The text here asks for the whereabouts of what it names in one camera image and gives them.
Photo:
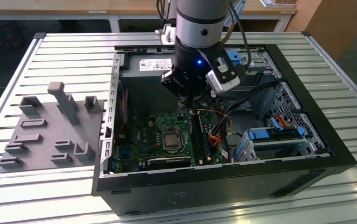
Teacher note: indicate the black graphics card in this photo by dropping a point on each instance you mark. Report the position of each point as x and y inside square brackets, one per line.
[169, 161]

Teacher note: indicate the metal disk bay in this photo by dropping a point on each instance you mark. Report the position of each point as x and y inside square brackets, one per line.
[284, 149]

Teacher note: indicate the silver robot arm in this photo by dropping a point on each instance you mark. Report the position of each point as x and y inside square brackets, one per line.
[197, 23]

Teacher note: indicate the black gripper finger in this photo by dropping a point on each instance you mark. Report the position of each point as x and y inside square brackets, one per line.
[191, 101]

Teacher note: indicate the black open PC case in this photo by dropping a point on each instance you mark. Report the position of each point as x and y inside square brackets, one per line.
[197, 186]

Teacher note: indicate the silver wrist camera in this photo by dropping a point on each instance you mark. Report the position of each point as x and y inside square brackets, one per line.
[225, 81]

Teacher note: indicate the wooden cabinet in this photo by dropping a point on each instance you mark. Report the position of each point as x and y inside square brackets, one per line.
[331, 21]

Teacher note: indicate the silver CPU in socket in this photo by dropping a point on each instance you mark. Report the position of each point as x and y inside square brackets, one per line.
[172, 141]

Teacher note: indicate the blue disk carrier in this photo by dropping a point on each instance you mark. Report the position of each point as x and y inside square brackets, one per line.
[259, 135]
[235, 57]

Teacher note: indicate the grey parts rack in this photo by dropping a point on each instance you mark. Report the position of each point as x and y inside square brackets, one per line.
[50, 137]

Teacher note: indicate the metal drive cage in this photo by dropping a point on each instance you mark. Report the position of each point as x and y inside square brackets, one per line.
[262, 77]

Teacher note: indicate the green motherboard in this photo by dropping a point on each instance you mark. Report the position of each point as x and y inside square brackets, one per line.
[153, 130]

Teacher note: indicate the wooden desk white frame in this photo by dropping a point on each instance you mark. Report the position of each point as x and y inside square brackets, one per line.
[73, 9]

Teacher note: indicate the round grey speaker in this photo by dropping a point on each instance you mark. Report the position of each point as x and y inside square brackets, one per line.
[235, 138]

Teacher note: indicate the grey power supply box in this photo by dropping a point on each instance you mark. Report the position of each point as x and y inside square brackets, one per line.
[144, 93]

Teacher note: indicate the white label sticker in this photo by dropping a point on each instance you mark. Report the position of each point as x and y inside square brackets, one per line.
[153, 65]

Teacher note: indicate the pale blue teach pendant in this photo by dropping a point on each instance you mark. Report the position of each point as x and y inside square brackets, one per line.
[238, 9]

